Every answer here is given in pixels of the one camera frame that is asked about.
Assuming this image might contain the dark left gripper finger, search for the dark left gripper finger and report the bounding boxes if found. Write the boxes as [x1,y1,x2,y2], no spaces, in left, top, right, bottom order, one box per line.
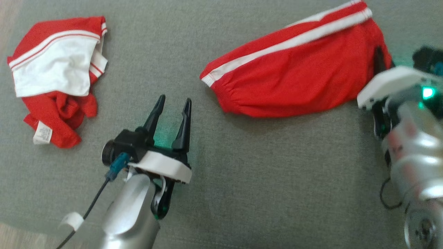
[143,94,166,139]
[171,98,192,154]

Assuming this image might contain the large grey sofa seat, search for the large grey sofa seat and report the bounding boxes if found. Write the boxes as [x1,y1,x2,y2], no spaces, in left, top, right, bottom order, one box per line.
[0,0,443,249]

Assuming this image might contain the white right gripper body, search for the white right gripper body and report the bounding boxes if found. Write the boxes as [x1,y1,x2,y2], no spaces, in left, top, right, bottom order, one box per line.
[357,66,434,139]

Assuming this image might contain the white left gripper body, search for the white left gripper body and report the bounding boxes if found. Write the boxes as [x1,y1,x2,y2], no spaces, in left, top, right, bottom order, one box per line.
[130,145,192,220]

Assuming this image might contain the white cable strap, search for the white cable strap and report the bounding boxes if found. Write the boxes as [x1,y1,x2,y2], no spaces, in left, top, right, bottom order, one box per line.
[60,212,84,231]

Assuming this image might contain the red Bulls basketball jersey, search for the red Bulls basketball jersey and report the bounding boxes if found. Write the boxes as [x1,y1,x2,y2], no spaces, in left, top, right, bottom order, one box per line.
[7,16,108,149]

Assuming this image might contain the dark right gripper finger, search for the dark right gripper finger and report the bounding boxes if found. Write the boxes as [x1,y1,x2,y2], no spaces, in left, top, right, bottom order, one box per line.
[374,46,387,75]

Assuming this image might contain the red shorts with white stripe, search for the red shorts with white stripe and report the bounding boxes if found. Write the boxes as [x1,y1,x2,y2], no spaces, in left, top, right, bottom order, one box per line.
[200,0,395,118]

